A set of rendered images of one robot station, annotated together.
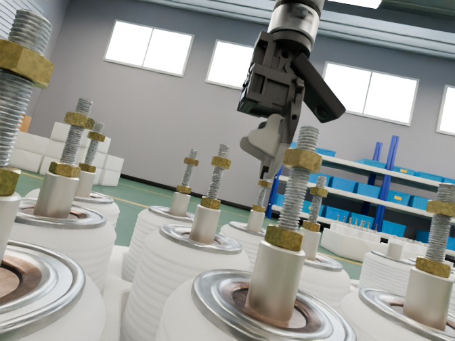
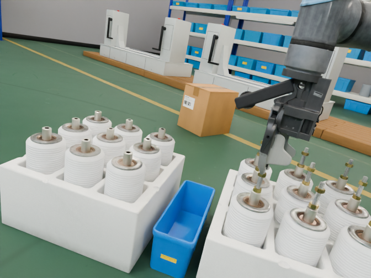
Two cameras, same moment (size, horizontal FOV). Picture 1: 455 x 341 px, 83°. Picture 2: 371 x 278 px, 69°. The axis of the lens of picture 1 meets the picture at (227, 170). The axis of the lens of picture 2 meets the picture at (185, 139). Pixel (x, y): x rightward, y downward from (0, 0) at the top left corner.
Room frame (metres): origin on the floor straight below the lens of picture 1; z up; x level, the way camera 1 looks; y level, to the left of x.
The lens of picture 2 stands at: (0.93, 0.09, 0.56)
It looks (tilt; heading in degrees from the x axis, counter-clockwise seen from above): 19 degrees down; 214
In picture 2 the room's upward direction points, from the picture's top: 11 degrees clockwise
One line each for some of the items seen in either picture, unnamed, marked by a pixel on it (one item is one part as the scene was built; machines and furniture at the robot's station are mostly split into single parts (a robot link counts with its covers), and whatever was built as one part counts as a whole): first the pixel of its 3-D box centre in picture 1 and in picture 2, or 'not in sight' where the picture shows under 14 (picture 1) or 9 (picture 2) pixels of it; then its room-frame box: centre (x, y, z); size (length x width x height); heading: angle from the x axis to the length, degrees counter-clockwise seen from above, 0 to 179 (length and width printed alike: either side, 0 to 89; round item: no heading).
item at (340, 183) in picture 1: (338, 185); not in sight; (4.66, -2.04, 0.90); 0.50 x 0.38 x 0.21; 173
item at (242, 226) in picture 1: (253, 230); (253, 202); (0.39, -0.06, 0.25); 0.08 x 0.08 x 0.01
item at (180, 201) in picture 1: (179, 206); (309, 214); (0.35, 0.05, 0.26); 0.02 x 0.02 x 0.03
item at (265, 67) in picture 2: not in sight; (269, 68); (-4.73, -2.01, 0.36); 0.50 x 0.38 x 0.21; 175
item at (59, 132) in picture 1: (82, 139); not in sight; (2.74, 1.58, 0.45); 0.39 x 0.39 x 0.18; 85
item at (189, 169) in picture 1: (187, 176); (316, 198); (0.35, 0.05, 0.30); 0.01 x 0.01 x 0.08
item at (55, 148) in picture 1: (77, 155); not in sight; (2.75, 1.59, 0.27); 0.39 x 0.39 x 0.18; 86
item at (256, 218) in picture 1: (255, 222); (254, 197); (0.39, -0.06, 0.26); 0.02 x 0.02 x 0.03
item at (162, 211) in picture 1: (177, 215); (307, 219); (0.35, 0.05, 0.25); 0.08 x 0.08 x 0.01
